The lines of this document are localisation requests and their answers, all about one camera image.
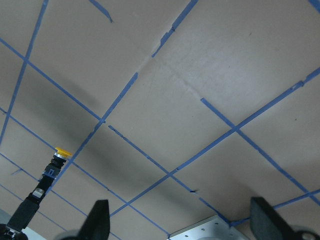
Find yellow push button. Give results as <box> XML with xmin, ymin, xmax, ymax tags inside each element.
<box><xmin>41</xmin><ymin>147</ymin><xmax>72</xmax><ymax>184</ymax></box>

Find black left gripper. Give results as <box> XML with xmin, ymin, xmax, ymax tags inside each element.
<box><xmin>0</xmin><ymin>175</ymin><xmax>53</xmax><ymax>240</ymax></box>

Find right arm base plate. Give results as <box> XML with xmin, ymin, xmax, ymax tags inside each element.
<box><xmin>167</xmin><ymin>214</ymin><xmax>256</xmax><ymax>240</ymax></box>

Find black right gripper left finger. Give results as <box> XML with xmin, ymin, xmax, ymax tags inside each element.
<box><xmin>78</xmin><ymin>199</ymin><xmax>111</xmax><ymax>240</ymax></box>

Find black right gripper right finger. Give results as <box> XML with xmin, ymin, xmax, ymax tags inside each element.
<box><xmin>250</xmin><ymin>197</ymin><xmax>295</xmax><ymax>240</ymax></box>

